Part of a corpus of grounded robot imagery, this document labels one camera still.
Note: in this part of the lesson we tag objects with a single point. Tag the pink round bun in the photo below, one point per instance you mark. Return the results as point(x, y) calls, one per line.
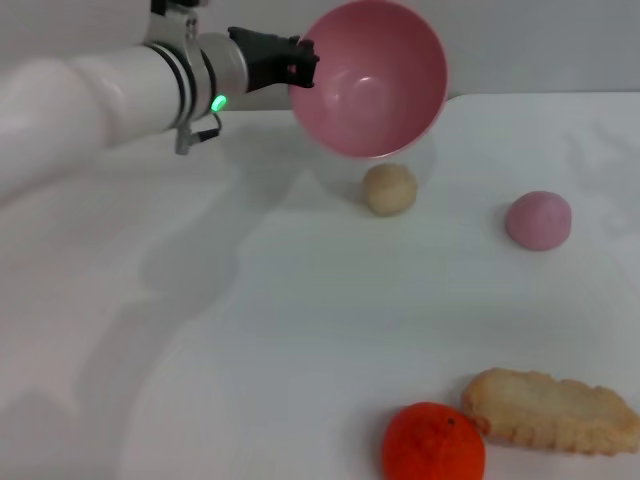
point(537, 222)

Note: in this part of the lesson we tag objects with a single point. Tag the orange striped bread roll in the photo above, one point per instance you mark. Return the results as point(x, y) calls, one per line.
point(545, 412)

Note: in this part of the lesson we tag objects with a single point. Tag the beige round bun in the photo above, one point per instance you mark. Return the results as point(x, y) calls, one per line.
point(390, 190)

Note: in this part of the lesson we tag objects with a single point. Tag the orange tangerine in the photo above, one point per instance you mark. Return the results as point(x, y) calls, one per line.
point(430, 445)

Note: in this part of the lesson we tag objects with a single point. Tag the pink plastic bowl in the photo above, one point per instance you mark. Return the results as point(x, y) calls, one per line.
point(370, 80)

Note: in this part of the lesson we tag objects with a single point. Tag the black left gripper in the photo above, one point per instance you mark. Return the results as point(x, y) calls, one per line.
point(267, 57)

